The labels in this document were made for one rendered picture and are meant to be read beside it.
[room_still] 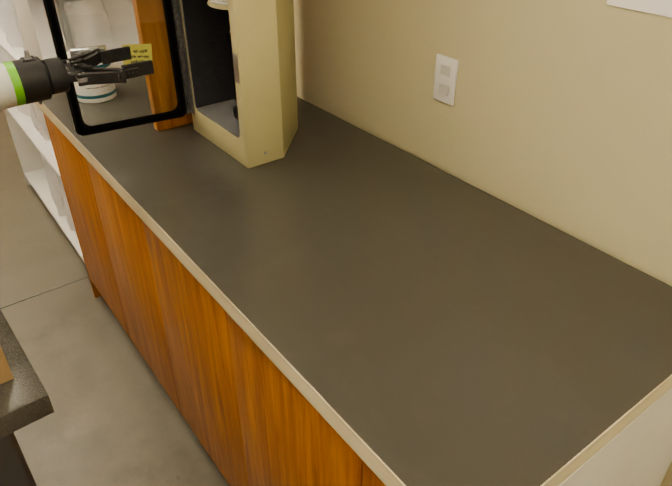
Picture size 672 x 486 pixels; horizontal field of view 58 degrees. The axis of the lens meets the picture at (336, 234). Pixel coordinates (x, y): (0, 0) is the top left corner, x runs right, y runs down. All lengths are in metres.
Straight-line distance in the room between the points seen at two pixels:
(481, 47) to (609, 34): 0.31
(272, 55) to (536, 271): 0.80
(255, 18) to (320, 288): 0.67
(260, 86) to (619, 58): 0.80
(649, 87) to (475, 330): 0.55
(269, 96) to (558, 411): 1.00
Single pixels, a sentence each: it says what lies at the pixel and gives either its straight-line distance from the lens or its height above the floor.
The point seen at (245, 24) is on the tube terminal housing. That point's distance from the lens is 1.49.
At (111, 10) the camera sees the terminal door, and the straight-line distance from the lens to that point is 1.71.
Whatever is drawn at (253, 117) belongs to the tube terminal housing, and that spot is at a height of 1.07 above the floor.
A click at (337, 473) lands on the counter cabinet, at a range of 1.13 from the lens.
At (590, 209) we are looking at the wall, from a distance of 1.40.
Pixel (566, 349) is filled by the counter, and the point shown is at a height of 0.94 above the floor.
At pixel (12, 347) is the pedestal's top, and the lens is 1.17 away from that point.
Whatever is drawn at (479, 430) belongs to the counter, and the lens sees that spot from 0.94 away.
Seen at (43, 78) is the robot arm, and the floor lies 1.24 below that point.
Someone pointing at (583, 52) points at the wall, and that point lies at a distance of 1.33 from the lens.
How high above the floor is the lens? 1.65
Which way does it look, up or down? 33 degrees down
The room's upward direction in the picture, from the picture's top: straight up
